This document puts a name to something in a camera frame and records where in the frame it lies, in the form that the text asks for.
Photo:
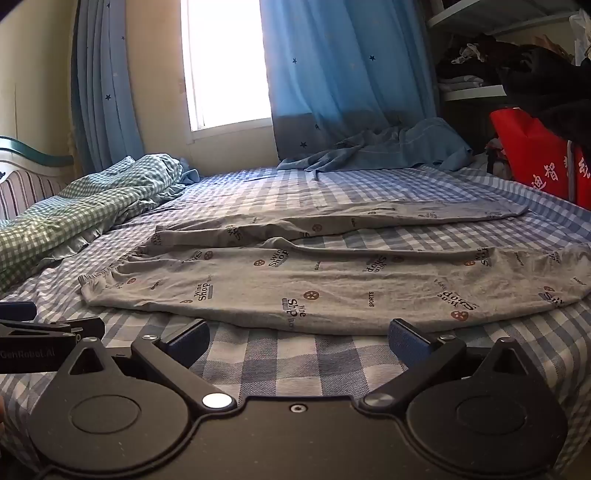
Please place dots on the bright window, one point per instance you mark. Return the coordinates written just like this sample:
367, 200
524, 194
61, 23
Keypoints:
221, 60

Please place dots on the wide blue star curtain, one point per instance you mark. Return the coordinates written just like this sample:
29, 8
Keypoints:
346, 69

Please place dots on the white wall shelf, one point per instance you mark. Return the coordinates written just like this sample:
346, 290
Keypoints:
471, 93

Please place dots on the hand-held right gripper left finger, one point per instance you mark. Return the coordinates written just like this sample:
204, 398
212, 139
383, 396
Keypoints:
188, 340

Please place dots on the black cloth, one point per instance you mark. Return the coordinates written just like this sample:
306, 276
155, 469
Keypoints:
545, 92

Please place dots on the striped headboard with teal trim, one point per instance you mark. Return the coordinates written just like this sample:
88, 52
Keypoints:
27, 184

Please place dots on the red bag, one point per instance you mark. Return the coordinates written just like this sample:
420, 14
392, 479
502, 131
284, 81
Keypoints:
531, 152

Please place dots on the crumpled clothes pile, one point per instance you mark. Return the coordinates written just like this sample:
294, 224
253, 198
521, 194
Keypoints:
495, 154

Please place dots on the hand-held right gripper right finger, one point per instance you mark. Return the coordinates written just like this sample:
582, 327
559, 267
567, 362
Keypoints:
406, 340

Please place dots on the pile of clothes on shelf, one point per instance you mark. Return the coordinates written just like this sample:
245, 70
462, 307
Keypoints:
466, 69

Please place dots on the grey printed pants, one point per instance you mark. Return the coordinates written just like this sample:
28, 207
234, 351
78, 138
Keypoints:
323, 286

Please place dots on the blue denim garment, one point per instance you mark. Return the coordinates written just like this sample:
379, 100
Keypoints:
392, 147

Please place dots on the green checked blanket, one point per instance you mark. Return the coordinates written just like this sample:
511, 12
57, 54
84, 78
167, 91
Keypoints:
69, 212

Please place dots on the narrow blue star curtain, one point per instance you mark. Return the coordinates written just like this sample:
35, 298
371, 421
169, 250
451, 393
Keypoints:
106, 92

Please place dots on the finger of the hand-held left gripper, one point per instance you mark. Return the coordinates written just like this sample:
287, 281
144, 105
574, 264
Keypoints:
18, 310
69, 326

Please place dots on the blue checked bed sheet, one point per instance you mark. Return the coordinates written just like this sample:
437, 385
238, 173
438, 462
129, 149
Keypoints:
277, 357

